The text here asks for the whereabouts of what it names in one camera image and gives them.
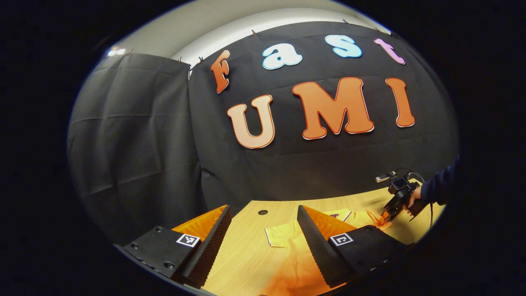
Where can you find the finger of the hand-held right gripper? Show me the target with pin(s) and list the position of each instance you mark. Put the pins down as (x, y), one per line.
(387, 218)

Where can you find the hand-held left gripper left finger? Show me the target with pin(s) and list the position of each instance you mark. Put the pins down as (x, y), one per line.
(207, 255)

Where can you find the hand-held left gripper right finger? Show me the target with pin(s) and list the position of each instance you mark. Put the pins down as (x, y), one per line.
(318, 250)

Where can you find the orange T-shirt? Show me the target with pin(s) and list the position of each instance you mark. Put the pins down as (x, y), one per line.
(296, 263)

